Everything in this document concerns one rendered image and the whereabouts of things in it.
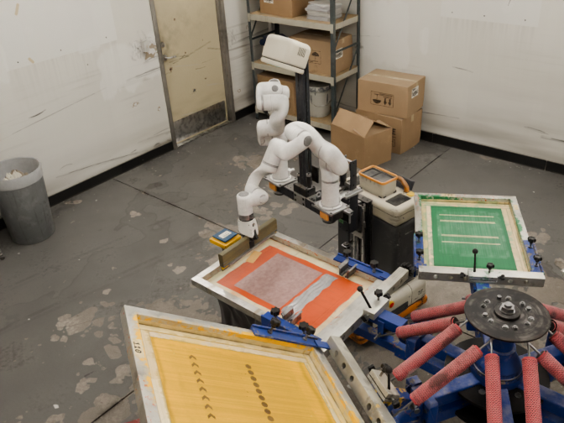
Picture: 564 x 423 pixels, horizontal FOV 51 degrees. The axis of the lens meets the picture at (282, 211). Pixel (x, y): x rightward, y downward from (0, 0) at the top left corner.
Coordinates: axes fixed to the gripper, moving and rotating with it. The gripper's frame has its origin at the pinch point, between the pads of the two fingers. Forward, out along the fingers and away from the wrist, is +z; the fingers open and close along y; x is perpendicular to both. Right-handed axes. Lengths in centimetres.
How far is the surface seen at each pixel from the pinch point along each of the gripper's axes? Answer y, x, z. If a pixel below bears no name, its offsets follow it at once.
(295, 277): -24.8, -5.3, 14.6
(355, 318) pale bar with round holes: -72, 10, 6
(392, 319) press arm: -85, 1, 6
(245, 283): -7.6, 13.0, 14.3
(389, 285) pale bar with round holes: -72, -18, 6
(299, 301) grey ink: -38.9, 8.9, 13.9
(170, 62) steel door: 327, -225, 17
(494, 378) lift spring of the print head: -138, 24, -12
